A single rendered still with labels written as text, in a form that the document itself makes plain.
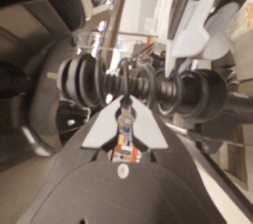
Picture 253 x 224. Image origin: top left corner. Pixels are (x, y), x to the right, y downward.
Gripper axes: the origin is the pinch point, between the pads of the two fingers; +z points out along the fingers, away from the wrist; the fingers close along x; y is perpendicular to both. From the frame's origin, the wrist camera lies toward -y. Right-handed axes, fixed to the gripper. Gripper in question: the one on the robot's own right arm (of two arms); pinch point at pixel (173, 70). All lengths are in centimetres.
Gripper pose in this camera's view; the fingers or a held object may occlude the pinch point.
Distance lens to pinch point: 18.5
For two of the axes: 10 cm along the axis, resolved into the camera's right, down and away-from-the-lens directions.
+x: 9.9, 0.3, 1.6
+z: -1.3, 7.5, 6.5
